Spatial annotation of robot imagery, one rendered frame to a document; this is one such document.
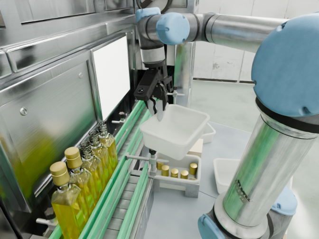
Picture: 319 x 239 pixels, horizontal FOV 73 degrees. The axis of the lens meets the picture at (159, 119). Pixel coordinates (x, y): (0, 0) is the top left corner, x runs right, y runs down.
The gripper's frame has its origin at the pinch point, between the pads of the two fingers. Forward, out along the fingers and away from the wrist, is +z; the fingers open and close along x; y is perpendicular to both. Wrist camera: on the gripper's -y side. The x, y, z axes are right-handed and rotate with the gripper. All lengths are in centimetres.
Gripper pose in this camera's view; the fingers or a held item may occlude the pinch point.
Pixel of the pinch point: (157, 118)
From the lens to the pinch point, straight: 77.5
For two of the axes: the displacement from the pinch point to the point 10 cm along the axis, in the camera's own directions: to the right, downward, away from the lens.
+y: 4.9, -4.3, 7.5
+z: 1.1, 8.9, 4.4
